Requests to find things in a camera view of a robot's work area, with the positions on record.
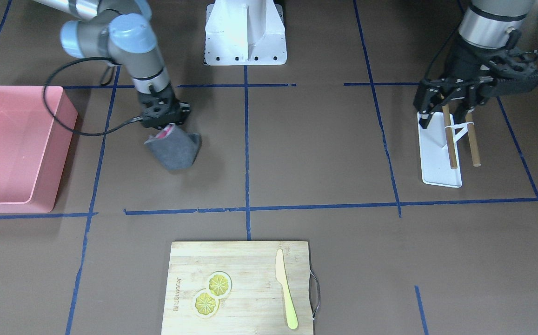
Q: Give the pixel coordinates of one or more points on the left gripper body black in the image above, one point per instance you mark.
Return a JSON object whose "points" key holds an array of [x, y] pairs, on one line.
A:
{"points": [[463, 60]]}

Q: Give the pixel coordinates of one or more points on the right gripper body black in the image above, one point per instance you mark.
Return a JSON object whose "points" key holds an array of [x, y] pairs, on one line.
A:
{"points": [[172, 103]]}

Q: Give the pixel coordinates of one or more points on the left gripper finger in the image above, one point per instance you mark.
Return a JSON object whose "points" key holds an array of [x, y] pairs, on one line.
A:
{"points": [[468, 102], [427, 101]]}

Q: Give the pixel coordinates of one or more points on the grey and pink cloth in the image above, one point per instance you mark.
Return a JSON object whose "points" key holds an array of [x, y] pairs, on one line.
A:
{"points": [[174, 148]]}

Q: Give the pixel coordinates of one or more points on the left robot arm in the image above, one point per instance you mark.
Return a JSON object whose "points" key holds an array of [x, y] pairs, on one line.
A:
{"points": [[492, 24]]}

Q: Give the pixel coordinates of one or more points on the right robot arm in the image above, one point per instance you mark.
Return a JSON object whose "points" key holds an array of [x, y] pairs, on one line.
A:
{"points": [[119, 32]]}

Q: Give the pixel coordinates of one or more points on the outer wooden rack rod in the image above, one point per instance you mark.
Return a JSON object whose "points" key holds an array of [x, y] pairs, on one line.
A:
{"points": [[472, 138]]}

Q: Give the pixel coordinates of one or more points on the wooden rack rod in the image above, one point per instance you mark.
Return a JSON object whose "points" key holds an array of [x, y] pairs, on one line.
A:
{"points": [[449, 136], [472, 138]]}

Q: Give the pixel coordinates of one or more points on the inner wooden rack rod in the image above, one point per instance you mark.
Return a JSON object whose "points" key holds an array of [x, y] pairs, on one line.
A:
{"points": [[449, 136]]}

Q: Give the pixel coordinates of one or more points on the white rack tray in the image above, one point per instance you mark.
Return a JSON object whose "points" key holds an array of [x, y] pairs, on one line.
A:
{"points": [[434, 155]]}

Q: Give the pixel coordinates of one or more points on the pink plastic bin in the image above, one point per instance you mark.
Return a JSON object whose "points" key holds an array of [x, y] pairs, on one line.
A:
{"points": [[34, 142]]}

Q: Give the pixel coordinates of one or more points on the rear lemon slice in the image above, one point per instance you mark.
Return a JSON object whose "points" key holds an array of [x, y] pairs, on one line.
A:
{"points": [[219, 284]]}

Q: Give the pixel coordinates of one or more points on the lemon slice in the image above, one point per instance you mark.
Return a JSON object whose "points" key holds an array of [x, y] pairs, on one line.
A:
{"points": [[204, 304], [219, 284]]}

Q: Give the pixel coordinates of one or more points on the bamboo cutting board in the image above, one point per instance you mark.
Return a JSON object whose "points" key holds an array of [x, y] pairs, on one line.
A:
{"points": [[255, 305]]}

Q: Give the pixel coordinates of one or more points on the front lemon slice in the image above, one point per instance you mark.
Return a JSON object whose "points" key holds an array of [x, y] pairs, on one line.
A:
{"points": [[204, 304]]}

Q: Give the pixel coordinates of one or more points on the yellow plastic knife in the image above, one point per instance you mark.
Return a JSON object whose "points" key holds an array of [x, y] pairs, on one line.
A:
{"points": [[280, 272]]}

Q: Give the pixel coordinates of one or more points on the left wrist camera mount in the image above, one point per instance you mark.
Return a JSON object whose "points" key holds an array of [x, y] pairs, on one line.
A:
{"points": [[512, 72]]}

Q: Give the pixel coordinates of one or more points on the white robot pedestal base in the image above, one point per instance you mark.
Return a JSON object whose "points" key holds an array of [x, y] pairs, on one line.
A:
{"points": [[245, 33]]}

